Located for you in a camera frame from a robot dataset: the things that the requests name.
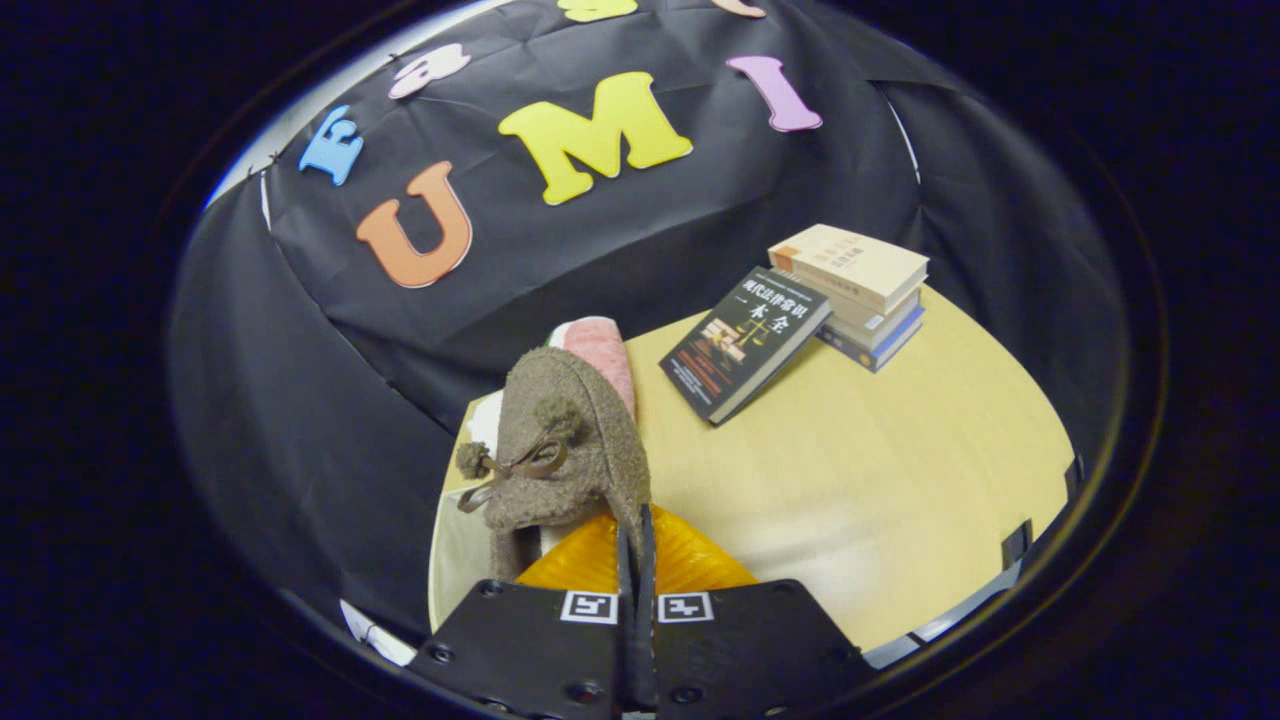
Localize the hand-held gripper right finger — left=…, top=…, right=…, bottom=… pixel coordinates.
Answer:
left=640, top=505, right=876, bottom=716

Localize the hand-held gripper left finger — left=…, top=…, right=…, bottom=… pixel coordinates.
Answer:
left=410, top=510, right=636, bottom=716

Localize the cream fabric storage box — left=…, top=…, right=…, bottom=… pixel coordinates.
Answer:
left=428, top=390, right=561, bottom=633

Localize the brown fuzzy shoe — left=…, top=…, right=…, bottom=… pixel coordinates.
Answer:
left=456, top=347, right=653, bottom=581

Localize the white paper sheet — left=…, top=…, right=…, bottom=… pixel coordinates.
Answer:
left=340, top=598, right=416, bottom=666

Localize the watermelon slice plush toy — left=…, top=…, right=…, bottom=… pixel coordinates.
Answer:
left=547, top=317, right=637, bottom=416

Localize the black cover book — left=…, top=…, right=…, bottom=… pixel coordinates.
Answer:
left=659, top=266, right=833, bottom=426

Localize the blue cover book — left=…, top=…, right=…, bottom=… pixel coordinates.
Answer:
left=815, top=305, right=926, bottom=373

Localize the black backdrop cloth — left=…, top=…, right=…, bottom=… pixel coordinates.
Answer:
left=170, top=0, right=1131, bottom=641

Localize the white cover book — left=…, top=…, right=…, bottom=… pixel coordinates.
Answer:
left=820, top=290, right=923, bottom=349

